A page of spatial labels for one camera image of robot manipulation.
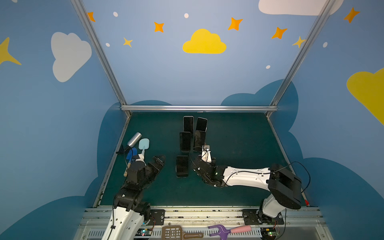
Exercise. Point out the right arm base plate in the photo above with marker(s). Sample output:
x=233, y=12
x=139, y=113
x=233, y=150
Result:
x=253, y=217

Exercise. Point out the aluminium frame right post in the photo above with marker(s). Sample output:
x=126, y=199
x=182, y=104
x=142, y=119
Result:
x=304, y=50

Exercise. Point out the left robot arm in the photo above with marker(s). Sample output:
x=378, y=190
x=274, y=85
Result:
x=129, y=212

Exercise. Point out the blue toy shovel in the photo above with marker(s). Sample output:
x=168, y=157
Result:
x=130, y=158

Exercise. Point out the silver metal cylinder tool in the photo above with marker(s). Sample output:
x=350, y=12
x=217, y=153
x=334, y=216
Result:
x=131, y=143

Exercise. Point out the aluminium frame left post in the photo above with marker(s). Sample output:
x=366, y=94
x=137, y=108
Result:
x=88, y=26

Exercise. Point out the green circuit board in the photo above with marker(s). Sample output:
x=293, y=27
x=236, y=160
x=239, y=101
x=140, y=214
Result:
x=268, y=234
x=145, y=233

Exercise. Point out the aluminium frame back bar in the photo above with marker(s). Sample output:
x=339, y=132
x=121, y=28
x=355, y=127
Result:
x=199, y=108

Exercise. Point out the purple pink toy fork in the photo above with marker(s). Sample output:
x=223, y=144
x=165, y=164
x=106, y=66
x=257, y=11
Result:
x=223, y=232

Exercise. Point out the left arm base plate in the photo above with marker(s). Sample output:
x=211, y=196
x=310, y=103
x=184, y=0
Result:
x=157, y=218

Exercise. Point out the left green circuit board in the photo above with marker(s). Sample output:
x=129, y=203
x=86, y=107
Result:
x=145, y=233

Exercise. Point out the brown slotted spatula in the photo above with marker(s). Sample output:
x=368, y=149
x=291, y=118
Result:
x=177, y=233

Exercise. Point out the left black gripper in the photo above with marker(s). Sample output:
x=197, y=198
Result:
x=148, y=169

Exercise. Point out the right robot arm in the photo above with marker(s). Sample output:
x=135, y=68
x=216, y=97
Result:
x=284, y=186

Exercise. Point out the right green circuit board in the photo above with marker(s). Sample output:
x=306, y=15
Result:
x=268, y=234

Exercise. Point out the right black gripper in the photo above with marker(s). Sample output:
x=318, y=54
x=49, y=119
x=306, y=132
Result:
x=205, y=172

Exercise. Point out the aluminium frame post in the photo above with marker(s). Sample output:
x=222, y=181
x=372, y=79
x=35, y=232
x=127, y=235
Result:
x=88, y=26
x=304, y=50

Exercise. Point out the light blue spatula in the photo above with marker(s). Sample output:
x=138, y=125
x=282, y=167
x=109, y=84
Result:
x=144, y=144

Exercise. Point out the black phone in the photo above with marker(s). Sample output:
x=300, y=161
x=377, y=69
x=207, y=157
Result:
x=188, y=124
x=201, y=124
x=182, y=166
x=200, y=137
x=185, y=142

